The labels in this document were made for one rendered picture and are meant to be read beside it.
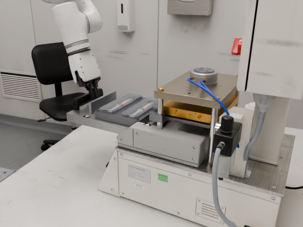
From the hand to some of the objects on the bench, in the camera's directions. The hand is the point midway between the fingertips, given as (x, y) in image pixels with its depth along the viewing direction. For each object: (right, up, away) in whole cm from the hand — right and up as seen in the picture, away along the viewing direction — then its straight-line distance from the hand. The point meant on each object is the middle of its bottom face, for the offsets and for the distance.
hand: (94, 93), depth 109 cm
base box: (+33, -32, -8) cm, 47 cm away
